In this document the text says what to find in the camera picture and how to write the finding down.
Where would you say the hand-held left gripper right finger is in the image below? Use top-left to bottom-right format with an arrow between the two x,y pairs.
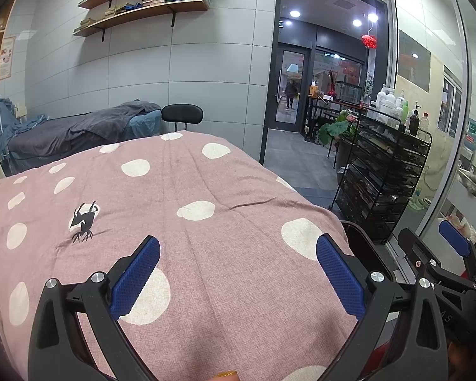
315,233 -> 449,381

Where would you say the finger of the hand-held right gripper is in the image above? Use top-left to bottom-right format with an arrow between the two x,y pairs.
438,219 -> 476,278
397,228 -> 441,281

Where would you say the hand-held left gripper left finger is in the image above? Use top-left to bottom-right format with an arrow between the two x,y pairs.
28,235 -> 171,381

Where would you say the person's right hand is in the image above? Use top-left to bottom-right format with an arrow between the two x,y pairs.
448,343 -> 467,381

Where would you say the pink polka-dot blanket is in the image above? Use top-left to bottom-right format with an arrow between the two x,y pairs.
0,130 -> 360,381

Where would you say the red curved object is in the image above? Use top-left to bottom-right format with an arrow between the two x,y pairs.
371,345 -> 397,381

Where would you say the dark pump bottle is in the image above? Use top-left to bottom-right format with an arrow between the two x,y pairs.
408,105 -> 421,136

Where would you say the green potted plant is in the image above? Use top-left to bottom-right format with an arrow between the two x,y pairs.
317,109 -> 360,145

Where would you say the large white pump bottle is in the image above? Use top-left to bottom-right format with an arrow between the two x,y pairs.
377,84 -> 395,117

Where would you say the dark grey blanket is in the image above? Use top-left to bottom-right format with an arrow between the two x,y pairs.
8,101 -> 161,167

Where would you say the black chair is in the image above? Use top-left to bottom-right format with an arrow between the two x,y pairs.
161,104 -> 204,131

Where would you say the black side table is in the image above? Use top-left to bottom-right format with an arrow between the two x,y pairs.
305,95 -> 366,144

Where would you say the glass tank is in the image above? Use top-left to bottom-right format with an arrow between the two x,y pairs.
335,81 -> 363,104

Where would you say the glass double door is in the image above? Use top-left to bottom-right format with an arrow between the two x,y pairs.
275,45 -> 312,131

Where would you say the blue cloth pile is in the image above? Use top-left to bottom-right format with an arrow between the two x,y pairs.
0,94 -> 48,167

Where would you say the black wire rack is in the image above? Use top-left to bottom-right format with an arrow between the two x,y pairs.
329,106 -> 433,243

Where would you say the black door frame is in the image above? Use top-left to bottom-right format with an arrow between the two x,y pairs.
262,0 -> 389,167

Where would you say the wall poster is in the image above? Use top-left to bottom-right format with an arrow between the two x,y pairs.
0,37 -> 17,80

